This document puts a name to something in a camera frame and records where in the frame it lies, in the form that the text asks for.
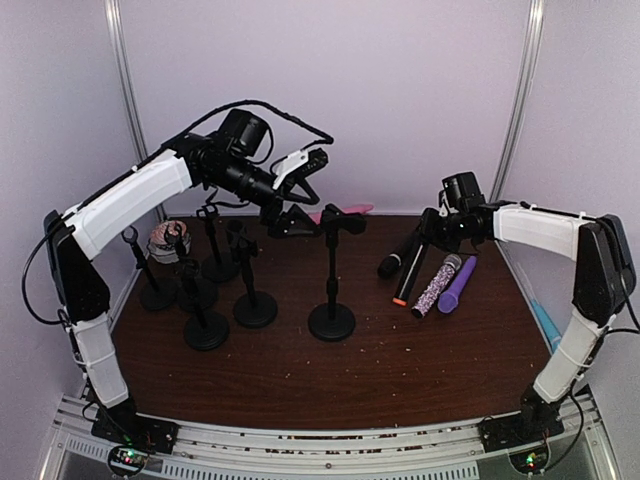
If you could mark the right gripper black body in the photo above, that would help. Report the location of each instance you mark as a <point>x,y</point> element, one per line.
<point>448,233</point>

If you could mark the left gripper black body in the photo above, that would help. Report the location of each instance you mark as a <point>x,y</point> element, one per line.
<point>269,213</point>

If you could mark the glitter mic silver head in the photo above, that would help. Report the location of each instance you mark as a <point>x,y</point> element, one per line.
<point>450,266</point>

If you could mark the pink microphone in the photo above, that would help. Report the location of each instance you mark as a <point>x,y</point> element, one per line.
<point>354,209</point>

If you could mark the purple microphone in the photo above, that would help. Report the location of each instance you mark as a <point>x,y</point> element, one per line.
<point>449,300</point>

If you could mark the black stand of purple mic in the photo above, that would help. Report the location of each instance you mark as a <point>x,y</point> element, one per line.
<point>219,266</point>

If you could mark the black stand of glitter mic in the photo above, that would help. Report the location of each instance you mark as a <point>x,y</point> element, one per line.
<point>255,309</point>

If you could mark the light blue microphone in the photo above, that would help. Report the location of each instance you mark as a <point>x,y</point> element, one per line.
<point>550,331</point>

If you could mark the black stand of blue mic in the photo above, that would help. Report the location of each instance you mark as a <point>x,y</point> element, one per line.
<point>205,330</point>

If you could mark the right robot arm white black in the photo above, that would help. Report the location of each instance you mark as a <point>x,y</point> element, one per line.
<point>604,276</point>

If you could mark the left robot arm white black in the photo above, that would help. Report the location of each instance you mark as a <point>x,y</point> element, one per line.
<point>220,159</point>

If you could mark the tape roll at back left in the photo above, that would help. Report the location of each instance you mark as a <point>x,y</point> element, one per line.
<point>163,238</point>

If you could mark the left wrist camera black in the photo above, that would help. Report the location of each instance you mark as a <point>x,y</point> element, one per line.
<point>317,159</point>

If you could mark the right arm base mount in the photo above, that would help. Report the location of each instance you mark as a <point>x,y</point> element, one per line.
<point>520,435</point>

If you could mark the front aluminium rail frame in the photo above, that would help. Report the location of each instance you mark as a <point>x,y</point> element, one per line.
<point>452,450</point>

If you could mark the right aluminium corner post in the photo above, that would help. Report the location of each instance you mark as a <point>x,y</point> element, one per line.
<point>529,60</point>

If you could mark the aluminium corner post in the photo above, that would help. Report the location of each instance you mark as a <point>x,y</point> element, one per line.
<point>118,44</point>
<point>529,60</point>

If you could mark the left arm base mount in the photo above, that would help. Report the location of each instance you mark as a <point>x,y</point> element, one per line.
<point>134,448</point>

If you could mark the left aluminium corner post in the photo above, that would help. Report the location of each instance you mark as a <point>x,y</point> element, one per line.
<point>118,44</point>

